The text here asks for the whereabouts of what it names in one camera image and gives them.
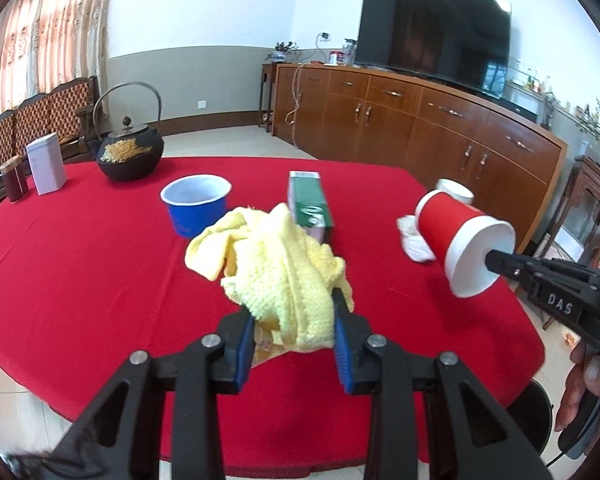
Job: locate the black cast iron teapot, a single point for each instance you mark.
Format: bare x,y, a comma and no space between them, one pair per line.
132,152

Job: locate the yellow knitted cloth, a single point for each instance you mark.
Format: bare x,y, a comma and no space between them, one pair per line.
283,276

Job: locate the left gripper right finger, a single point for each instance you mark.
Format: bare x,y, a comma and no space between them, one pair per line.
470,436

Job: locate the red tablecloth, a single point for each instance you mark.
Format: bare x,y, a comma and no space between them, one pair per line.
95,271

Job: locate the dark wooden side stand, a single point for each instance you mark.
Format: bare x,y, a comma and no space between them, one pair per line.
578,211

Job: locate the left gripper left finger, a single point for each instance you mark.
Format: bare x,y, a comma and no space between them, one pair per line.
118,435

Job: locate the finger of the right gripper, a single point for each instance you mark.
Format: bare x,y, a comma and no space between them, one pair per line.
516,266

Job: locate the white tin box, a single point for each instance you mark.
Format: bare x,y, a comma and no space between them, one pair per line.
46,164

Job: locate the blue paper cup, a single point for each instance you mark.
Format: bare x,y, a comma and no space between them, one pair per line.
195,202

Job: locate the wooden sideboard cabinet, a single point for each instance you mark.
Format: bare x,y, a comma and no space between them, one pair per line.
432,131

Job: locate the person right hand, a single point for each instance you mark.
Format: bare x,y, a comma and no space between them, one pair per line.
583,377

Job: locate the beige patterned curtain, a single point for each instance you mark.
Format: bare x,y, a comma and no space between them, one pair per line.
45,43

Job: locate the black flat television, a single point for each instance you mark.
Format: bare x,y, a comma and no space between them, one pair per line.
461,42

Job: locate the wooden lattice bench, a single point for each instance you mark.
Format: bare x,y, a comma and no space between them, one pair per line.
66,111

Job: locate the red paper cup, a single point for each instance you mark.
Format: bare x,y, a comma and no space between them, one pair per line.
460,236

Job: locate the green carton box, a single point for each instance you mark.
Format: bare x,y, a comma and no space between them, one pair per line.
308,206

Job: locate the white crumpled tissue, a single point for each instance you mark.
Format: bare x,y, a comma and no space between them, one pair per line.
413,244

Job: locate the black trash bin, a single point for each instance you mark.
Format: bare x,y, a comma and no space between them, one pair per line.
533,413

